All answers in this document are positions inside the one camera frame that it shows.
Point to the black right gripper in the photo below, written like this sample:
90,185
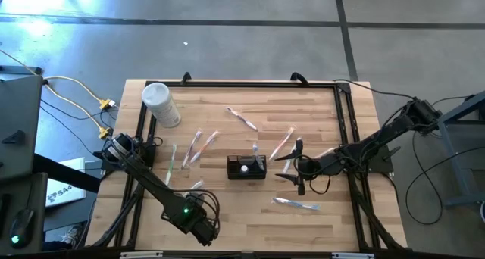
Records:
318,166

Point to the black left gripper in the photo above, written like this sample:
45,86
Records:
185,213

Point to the clear wrapper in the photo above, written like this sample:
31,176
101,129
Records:
282,142

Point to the blue toothbrush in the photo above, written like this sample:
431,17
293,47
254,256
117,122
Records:
295,203

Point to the blue mouthwash bottle white cap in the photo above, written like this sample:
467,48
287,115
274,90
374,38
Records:
244,169

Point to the purple striped toothbrush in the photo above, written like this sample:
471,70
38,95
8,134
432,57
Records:
242,119

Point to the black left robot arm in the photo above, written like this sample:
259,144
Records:
151,183

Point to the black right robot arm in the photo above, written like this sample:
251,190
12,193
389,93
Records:
379,138

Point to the white wipes canister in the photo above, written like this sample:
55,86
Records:
161,103

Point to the white printed box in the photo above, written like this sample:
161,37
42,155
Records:
64,191

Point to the black desk beam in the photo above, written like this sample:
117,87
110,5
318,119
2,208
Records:
68,173

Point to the black computer mouse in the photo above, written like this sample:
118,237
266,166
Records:
22,228

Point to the dark grey desk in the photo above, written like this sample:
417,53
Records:
19,107

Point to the white table bracket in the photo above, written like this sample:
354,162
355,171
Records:
352,255
141,254

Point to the black aluminium table frame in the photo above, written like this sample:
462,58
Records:
246,84

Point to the blue-grey table frame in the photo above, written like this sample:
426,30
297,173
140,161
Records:
456,166

